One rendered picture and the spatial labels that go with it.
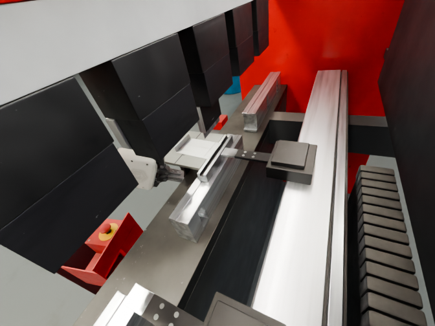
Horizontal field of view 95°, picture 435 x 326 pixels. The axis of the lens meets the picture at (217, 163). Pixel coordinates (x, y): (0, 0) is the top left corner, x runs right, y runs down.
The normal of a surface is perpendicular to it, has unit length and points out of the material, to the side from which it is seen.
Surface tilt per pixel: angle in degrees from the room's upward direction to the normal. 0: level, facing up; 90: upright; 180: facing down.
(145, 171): 88
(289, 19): 90
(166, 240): 0
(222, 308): 0
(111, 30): 90
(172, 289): 0
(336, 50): 90
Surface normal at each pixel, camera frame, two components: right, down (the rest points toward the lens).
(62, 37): 0.89, 0.15
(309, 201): -0.18, -0.75
